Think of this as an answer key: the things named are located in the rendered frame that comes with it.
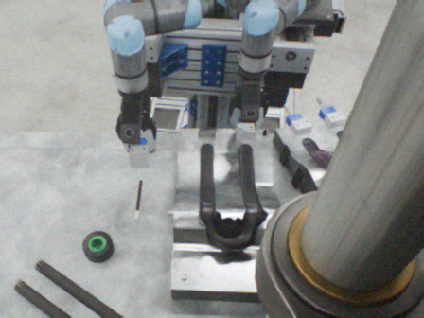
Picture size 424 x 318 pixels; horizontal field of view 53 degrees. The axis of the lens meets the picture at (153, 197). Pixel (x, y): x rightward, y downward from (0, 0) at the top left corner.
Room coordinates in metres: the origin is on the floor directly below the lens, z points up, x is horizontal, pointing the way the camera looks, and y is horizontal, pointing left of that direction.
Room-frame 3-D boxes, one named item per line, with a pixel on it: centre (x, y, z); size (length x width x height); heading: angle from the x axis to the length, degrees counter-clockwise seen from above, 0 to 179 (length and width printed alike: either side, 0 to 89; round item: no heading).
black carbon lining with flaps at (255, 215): (0.65, -0.20, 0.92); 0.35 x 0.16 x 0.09; 171
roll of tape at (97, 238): (0.57, 0.16, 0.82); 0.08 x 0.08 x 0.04
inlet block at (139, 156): (0.82, 0.02, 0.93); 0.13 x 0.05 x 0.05; 171
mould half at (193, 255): (0.64, -0.19, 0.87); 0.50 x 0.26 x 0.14; 171
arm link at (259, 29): (0.87, -0.29, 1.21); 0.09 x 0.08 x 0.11; 133
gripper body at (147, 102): (0.81, 0.02, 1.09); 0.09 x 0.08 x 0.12; 171
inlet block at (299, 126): (0.92, -0.46, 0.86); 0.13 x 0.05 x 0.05; 8
